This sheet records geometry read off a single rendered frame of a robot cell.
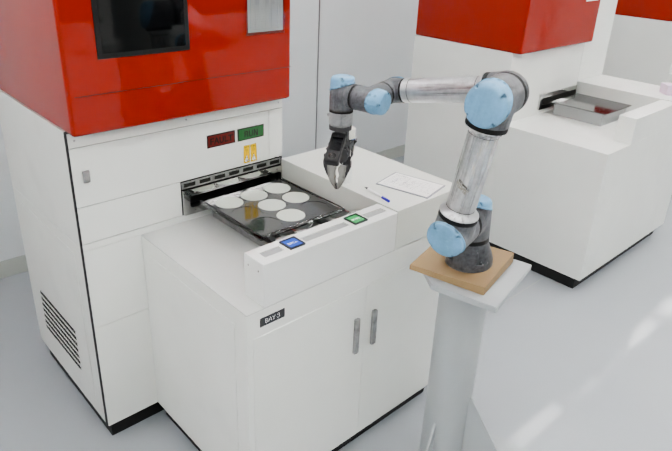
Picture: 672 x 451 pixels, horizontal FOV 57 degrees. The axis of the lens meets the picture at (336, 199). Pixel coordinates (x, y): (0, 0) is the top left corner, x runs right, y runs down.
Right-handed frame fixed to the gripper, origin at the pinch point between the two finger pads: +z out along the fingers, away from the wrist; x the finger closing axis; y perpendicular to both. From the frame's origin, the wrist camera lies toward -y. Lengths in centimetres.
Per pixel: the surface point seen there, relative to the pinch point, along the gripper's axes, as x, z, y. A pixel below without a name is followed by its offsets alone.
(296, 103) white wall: 88, 40, 229
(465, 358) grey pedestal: -48, 53, -5
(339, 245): -5.7, 12.7, -15.6
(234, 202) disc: 39.2, 15.3, 8.2
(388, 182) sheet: -12.3, 8.4, 29.5
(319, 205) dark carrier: 9.9, 15.3, 16.1
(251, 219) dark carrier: 28.3, 15.2, -2.8
